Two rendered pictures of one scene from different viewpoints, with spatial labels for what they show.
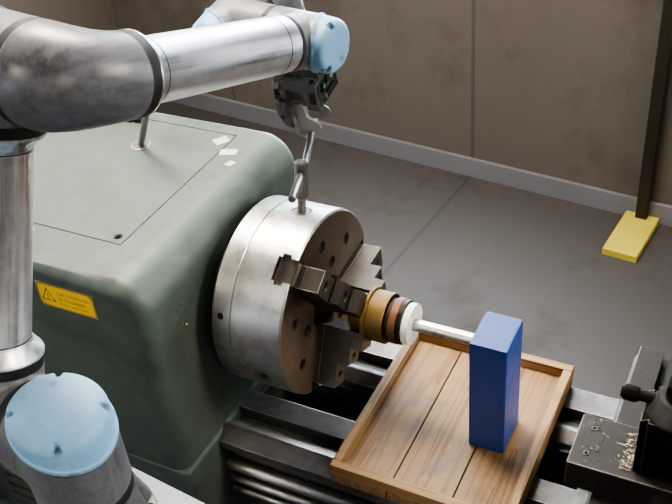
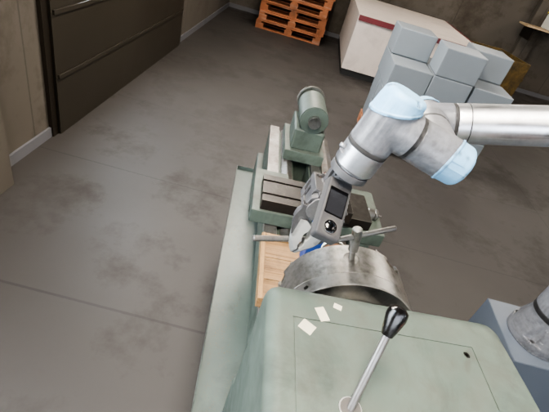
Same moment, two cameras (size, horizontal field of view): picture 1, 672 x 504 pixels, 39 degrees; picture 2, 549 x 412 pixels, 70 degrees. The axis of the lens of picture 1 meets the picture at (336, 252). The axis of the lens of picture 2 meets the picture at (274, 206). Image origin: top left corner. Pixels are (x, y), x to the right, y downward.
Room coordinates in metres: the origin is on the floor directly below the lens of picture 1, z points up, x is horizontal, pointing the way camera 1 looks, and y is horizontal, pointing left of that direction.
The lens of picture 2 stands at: (1.83, 0.46, 1.80)
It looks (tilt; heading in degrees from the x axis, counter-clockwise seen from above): 36 degrees down; 231
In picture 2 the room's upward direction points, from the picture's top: 17 degrees clockwise
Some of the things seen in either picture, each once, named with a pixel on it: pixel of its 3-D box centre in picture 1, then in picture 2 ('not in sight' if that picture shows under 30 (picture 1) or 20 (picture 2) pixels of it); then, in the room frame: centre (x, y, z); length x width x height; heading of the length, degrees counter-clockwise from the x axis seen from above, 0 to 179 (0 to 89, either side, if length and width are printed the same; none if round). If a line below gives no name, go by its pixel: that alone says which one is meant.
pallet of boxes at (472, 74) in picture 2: not in sight; (430, 99); (-1.98, -2.22, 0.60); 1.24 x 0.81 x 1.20; 143
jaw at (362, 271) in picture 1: (363, 270); not in sight; (1.26, -0.04, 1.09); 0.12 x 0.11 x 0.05; 150
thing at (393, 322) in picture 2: not in sight; (395, 320); (1.41, 0.28, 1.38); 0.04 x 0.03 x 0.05; 60
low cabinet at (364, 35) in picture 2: not in sight; (399, 45); (-4.05, -4.82, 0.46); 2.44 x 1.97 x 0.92; 54
